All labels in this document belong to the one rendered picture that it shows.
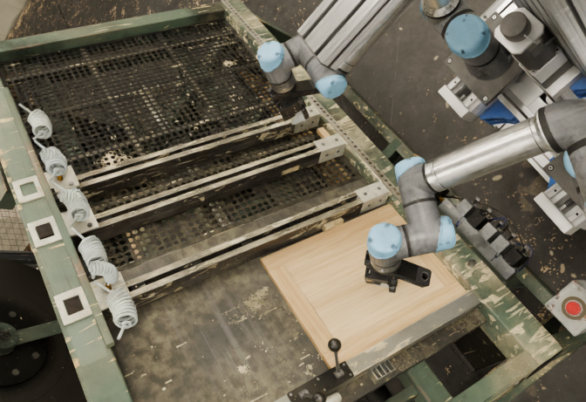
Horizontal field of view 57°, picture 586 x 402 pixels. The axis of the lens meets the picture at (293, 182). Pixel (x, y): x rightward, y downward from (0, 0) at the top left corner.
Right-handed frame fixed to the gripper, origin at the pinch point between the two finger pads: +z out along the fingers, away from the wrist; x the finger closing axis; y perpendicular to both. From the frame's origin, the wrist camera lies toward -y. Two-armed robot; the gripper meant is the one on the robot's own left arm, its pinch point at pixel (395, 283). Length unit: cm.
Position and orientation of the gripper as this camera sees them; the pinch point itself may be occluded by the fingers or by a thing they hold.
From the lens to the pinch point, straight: 154.6
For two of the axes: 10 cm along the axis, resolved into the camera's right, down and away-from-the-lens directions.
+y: -9.6, -1.2, 2.6
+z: 1.8, 4.5, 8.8
